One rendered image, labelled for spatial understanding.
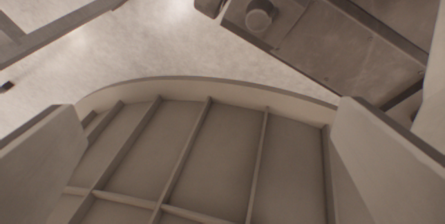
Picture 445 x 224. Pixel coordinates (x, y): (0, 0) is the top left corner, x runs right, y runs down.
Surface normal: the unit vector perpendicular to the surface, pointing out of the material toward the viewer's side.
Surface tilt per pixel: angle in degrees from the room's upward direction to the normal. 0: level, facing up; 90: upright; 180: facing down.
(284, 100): 0
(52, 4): 0
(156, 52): 0
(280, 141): 90
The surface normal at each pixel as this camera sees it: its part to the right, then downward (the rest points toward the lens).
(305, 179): 0.19, -0.70
